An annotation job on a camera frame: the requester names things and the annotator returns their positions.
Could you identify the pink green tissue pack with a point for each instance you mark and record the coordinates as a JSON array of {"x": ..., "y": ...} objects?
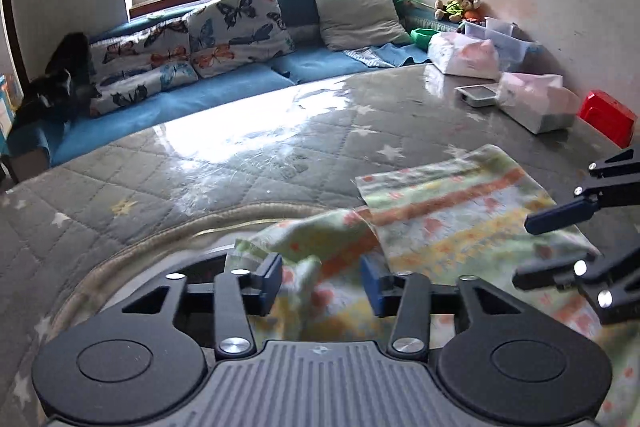
[{"x": 537, "y": 102}]

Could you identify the brown plush toys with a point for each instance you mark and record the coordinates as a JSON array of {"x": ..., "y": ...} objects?
[{"x": 457, "y": 8}]

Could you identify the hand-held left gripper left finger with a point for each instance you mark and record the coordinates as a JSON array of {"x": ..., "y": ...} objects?
[{"x": 267, "y": 284}]

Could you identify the large butterfly print pillow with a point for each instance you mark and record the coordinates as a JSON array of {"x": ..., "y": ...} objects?
[{"x": 240, "y": 27}]

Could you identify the red plastic stool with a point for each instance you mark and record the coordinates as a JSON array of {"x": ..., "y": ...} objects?
[{"x": 607, "y": 114}]

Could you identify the grey pillow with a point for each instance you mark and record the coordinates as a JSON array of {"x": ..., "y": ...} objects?
[{"x": 357, "y": 19}]

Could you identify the blue sofa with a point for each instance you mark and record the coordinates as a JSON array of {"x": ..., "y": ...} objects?
[{"x": 280, "y": 74}]

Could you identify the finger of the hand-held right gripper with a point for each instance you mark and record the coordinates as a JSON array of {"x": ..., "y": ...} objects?
[
  {"x": 545, "y": 278},
  {"x": 555, "y": 216}
]

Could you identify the green plastic bowl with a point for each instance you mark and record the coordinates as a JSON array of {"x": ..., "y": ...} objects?
[{"x": 425, "y": 36}]

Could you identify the colourful printed box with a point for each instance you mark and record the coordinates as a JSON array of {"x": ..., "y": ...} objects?
[{"x": 9, "y": 107}]

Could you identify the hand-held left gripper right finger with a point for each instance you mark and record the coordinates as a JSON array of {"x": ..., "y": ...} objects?
[{"x": 374, "y": 287}]

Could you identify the clear plastic storage box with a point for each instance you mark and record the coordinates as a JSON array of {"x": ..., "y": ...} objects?
[
  {"x": 472, "y": 29},
  {"x": 507, "y": 39}
]

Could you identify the black backpack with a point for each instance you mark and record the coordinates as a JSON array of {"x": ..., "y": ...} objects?
[{"x": 70, "y": 54}]

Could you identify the green orange patterned garment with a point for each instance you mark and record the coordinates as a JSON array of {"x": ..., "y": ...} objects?
[{"x": 450, "y": 207}]

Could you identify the striped blue towel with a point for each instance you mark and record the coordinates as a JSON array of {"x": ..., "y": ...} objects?
[{"x": 380, "y": 55}]

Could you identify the black bag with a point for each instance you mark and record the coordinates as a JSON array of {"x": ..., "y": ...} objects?
[{"x": 55, "y": 97}]

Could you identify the pink white tissue pack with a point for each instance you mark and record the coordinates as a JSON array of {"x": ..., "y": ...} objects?
[{"x": 465, "y": 54}]

